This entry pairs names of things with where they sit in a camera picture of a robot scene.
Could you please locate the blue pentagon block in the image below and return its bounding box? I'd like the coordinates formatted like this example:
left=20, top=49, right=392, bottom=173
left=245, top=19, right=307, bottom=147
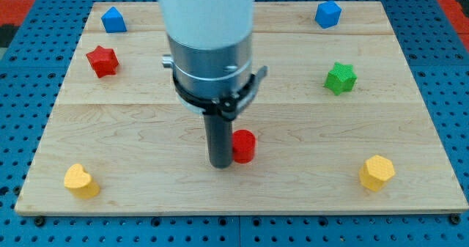
left=101, top=7, right=127, bottom=33

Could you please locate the light wooden board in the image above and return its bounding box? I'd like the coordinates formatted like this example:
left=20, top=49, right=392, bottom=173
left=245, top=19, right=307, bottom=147
left=15, top=1, right=468, bottom=216

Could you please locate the black clamp ring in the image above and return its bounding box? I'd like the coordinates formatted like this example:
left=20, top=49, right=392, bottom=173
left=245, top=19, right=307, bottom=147
left=171, top=65, right=268, bottom=122

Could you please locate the blue cube block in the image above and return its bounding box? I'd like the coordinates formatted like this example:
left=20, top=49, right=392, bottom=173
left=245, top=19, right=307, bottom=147
left=314, top=1, right=342, bottom=29

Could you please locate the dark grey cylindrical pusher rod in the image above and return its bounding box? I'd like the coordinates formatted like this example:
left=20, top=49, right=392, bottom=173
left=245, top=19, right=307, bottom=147
left=204, top=115, right=233, bottom=169

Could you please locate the yellow hexagon block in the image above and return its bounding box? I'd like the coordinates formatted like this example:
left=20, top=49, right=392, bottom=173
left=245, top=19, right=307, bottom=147
left=358, top=155, right=396, bottom=192

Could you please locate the yellow heart block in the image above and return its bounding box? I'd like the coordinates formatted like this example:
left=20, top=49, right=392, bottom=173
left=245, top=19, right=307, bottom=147
left=64, top=163, right=100, bottom=199

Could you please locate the green star block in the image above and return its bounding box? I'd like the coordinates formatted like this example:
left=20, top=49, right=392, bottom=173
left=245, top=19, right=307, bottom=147
left=324, top=62, right=358, bottom=95

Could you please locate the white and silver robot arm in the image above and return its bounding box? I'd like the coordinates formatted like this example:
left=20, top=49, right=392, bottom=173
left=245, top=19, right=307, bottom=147
left=158, top=0, right=261, bottom=169

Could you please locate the red star block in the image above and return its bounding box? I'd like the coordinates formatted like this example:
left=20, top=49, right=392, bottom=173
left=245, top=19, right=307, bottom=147
left=86, top=45, right=119, bottom=78

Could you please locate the red cylinder block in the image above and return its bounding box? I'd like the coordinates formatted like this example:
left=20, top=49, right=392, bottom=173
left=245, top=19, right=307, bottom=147
left=232, top=129, right=256, bottom=163

